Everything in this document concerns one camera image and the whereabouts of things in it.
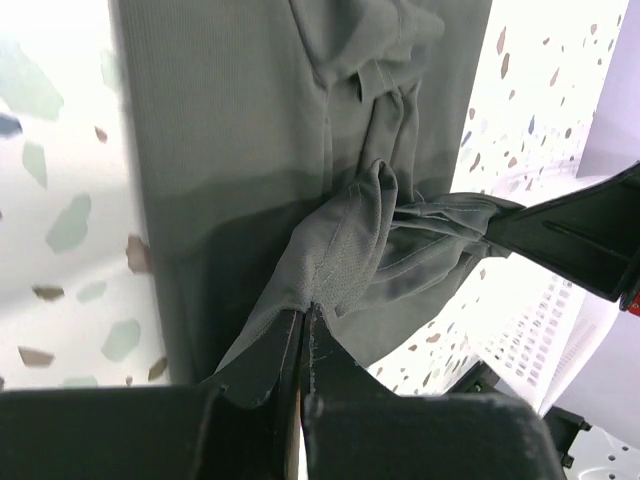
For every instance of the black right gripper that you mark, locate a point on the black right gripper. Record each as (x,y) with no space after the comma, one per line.
(589,237)

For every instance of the grey t-shirt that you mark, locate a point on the grey t-shirt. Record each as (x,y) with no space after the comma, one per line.
(301,153)

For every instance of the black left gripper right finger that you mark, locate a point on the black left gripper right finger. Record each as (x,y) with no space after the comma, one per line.
(356,428)

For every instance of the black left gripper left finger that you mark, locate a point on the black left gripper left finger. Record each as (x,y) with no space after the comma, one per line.
(241,423)

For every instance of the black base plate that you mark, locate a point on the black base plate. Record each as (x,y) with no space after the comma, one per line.
(563,425)

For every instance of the white plastic basket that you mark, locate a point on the white plastic basket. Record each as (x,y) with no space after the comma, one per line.
(538,338)

